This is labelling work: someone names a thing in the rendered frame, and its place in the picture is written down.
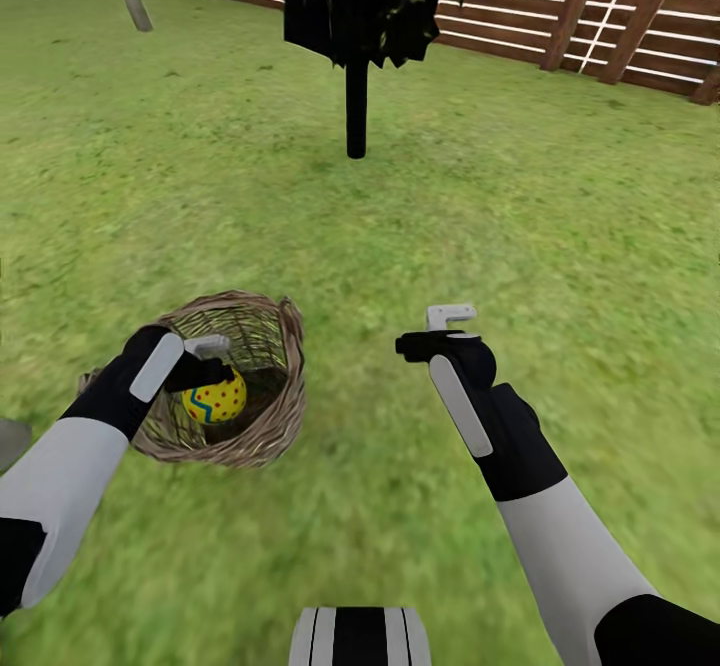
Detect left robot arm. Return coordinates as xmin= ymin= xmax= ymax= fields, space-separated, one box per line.
xmin=0 ymin=325 xmax=235 ymax=622

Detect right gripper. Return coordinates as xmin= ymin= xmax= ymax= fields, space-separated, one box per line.
xmin=395 ymin=330 xmax=450 ymax=363

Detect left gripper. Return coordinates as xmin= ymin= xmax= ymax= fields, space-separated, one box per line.
xmin=163 ymin=356 xmax=235 ymax=393

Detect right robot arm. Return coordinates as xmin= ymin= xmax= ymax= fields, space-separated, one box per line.
xmin=395 ymin=304 xmax=720 ymax=666

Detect wicker basket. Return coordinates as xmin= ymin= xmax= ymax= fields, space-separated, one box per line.
xmin=78 ymin=290 xmax=306 ymax=470

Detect easter egg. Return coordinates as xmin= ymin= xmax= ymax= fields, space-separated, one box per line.
xmin=180 ymin=370 xmax=249 ymax=427

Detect robot trunk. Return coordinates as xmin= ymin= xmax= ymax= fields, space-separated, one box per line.
xmin=289 ymin=607 xmax=431 ymax=666

